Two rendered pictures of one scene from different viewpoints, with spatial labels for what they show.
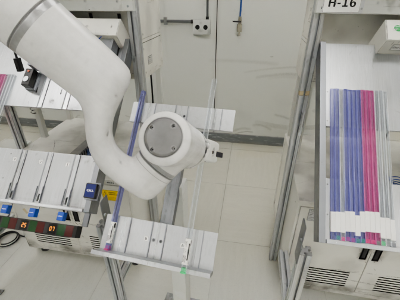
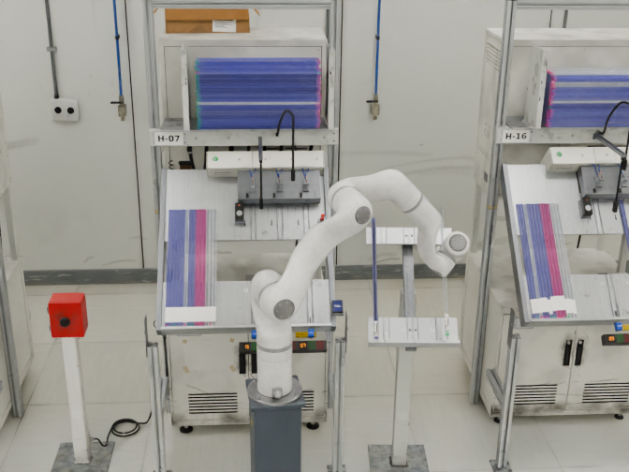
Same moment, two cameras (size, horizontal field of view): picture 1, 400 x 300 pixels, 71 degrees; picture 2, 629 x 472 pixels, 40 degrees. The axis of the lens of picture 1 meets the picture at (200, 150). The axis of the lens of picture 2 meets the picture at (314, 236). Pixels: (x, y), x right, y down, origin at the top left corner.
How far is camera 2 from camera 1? 265 cm
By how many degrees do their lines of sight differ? 15
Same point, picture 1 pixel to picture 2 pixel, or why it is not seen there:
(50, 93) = (260, 225)
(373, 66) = (546, 183)
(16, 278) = (176, 460)
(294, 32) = (450, 111)
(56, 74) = (422, 220)
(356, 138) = (541, 243)
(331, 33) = (509, 151)
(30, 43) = (418, 210)
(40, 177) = not seen: hidden behind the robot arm
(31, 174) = not seen: hidden behind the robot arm
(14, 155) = (243, 287)
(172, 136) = (462, 242)
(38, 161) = not seen: hidden behind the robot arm
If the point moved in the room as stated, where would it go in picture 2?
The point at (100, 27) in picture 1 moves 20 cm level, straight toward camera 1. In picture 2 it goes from (306, 159) to (332, 172)
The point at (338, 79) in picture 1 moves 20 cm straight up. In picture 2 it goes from (521, 195) to (526, 150)
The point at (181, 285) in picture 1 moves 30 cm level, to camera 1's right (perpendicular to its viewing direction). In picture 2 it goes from (404, 402) to (472, 393)
